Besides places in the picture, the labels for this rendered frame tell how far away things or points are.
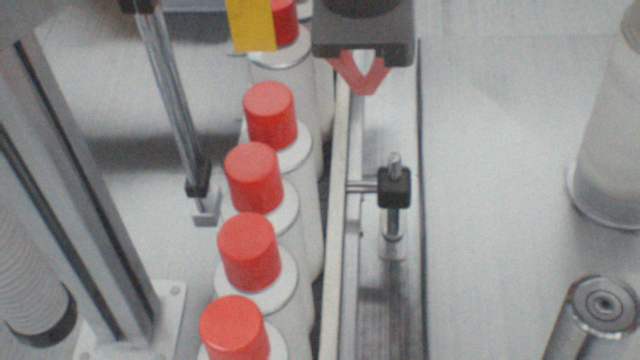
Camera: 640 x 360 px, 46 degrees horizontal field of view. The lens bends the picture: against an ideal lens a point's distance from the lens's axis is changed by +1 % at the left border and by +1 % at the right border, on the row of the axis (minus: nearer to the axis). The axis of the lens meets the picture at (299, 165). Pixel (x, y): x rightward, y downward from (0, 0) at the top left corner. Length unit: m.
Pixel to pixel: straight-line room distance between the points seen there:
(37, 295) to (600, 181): 0.45
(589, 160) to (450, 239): 0.13
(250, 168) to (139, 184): 0.35
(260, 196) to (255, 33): 0.13
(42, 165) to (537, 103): 0.47
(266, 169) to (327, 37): 0.10
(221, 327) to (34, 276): 0.09
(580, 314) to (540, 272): 0.23
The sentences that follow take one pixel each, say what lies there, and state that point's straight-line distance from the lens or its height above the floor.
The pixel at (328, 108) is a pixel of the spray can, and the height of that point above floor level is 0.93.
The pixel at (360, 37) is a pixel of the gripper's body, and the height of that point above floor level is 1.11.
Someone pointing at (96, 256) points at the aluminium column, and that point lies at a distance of 0.56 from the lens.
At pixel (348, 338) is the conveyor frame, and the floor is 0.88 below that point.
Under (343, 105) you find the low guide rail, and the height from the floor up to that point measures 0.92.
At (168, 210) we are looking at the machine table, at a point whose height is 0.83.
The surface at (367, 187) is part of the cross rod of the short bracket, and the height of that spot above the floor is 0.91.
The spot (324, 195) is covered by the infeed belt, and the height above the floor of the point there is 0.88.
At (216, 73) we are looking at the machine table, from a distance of 0.88.
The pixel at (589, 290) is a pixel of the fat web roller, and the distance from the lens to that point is 0.43.
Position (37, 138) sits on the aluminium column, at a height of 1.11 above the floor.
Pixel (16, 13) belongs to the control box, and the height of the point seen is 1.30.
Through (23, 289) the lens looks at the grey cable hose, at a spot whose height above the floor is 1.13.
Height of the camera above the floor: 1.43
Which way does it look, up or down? 51 degrees down
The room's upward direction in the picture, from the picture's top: 7 degrees counter-clockwise
